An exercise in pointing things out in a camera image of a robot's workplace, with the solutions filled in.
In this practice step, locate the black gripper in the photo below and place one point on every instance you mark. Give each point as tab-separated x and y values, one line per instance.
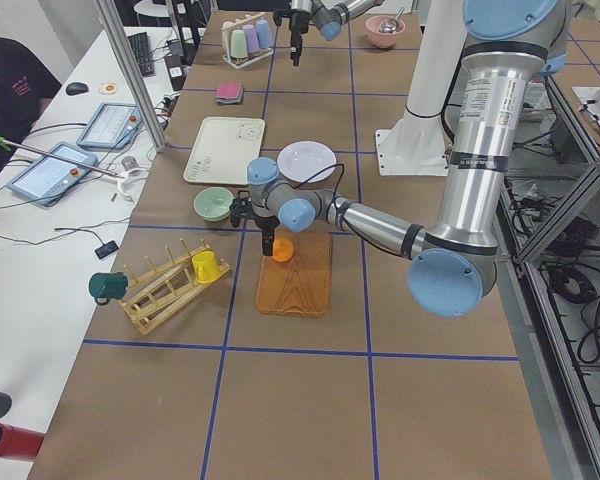
266	223
296	22

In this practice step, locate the orange fruit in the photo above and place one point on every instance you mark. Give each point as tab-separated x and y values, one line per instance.
284	250

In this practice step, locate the white round plate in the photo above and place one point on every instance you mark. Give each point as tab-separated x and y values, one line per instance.
306	161

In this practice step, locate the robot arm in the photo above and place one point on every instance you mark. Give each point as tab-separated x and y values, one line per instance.
461	116
328	21

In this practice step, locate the cream bear tray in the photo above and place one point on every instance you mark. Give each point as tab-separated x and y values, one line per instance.
223	148

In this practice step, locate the blue cup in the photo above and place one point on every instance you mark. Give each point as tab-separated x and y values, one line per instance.
264	34

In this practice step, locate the purple cup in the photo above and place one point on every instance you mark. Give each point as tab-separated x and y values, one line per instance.
251	37

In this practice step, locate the wooden cutting board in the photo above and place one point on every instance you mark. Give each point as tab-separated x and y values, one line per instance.
301	286

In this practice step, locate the green cup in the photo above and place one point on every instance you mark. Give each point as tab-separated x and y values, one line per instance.
238	47

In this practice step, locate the yellow mug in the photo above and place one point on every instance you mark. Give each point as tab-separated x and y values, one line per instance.
206	267

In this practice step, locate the green bowl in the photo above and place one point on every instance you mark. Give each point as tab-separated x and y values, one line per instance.
213	203

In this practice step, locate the white cup rack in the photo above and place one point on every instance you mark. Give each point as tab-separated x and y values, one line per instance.
239	23

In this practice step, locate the grey cloth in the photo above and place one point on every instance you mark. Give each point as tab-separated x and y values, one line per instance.
239	101

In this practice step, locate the pink cloth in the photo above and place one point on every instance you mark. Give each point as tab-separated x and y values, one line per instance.
229	91

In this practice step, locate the pink bowl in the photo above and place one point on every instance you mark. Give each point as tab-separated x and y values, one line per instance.
380	38

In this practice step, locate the metal spoon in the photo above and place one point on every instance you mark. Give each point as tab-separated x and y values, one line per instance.
391	25

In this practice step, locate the wooden drying rack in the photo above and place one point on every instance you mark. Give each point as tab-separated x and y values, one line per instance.
161	291

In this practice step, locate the black keyboard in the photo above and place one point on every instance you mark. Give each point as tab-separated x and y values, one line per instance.
140	47

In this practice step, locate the small black device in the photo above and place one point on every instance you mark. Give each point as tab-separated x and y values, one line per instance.
106	249

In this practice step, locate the dark green mug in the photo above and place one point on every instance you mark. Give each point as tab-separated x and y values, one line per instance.
104	287

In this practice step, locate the far teach pendant tablet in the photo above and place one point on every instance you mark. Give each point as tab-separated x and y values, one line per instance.
112	127

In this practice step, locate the teach pendant tablet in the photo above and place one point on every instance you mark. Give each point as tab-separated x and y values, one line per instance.
112	127
47	179

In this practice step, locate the black computer mouse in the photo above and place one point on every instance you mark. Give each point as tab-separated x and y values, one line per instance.
76	88

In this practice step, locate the near teach pendant tablet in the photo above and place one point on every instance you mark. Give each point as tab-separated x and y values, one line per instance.
47	179

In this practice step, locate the reacher grabber stick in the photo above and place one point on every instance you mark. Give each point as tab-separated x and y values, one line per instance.
121	178

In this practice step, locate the person in black shirt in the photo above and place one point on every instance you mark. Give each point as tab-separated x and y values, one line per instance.
27	87

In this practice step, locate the red tube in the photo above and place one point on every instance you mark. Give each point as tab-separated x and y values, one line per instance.
18	443

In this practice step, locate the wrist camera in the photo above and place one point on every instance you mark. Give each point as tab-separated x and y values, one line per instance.
241	209
280	14

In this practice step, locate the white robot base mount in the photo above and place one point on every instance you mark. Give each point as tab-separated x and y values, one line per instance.
416	145

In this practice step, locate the aluminium frame post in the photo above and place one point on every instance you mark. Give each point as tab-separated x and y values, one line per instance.
121	48

